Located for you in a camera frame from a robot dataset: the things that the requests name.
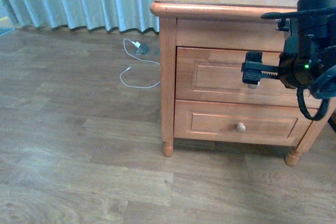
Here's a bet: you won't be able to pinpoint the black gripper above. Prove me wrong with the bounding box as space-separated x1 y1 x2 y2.
241 32 336 90

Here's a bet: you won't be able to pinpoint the wooden drawer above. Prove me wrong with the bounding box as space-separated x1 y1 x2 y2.
174 100 311 146
175 47 298 107

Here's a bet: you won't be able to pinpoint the wooden nightstand cabinet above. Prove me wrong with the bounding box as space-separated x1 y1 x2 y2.
151 0 335 166

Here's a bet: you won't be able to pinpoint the grey floor socket box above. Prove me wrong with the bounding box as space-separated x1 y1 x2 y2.
135 44 150 55

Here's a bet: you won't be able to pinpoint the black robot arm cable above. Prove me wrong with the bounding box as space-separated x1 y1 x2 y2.
296 63 336 122

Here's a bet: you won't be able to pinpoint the white floor cable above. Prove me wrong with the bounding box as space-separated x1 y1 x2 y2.
120 38 161 89

